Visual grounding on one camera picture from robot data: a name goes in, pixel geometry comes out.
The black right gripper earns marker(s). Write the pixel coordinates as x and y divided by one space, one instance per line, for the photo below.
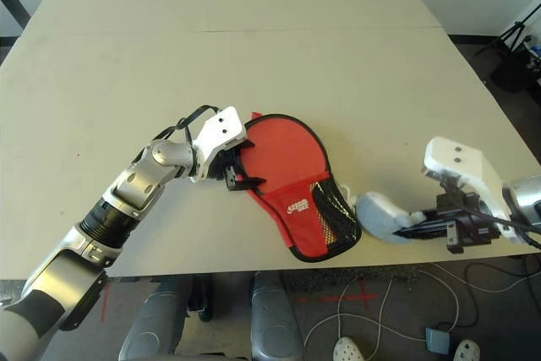
469 221

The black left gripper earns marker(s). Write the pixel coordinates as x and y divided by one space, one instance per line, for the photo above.
226 166

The red and black paddle case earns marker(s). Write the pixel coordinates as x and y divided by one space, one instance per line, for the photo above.
296 217

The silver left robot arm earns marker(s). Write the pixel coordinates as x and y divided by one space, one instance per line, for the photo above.
127 192

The dark floor rug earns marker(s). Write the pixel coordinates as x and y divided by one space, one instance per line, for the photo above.
329 278

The blue-grey foot pedal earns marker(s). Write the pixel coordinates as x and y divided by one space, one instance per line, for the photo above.
437 340

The grey perforated shoe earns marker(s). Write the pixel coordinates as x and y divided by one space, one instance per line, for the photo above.
467 350

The white perforated shoe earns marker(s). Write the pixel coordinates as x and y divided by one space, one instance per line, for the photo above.
348 348

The grey robot right leg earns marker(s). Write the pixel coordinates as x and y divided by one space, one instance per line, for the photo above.
274 318

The grey robot leg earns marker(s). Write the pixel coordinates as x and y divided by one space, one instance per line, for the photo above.
274 318
156 323

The black bin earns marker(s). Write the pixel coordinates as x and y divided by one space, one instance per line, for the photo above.
513 75

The grey robot left leg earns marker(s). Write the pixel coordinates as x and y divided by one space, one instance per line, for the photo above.
156 323

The red floor tape lines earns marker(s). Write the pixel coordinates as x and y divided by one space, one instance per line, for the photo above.
105 302

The black tripod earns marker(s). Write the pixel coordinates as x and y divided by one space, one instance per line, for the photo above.
513 31

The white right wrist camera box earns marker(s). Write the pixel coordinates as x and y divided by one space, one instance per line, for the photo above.
460 158

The black stand post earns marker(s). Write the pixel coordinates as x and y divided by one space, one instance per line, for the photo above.
202 297

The black table frame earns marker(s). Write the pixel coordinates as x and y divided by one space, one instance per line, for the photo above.
14 6

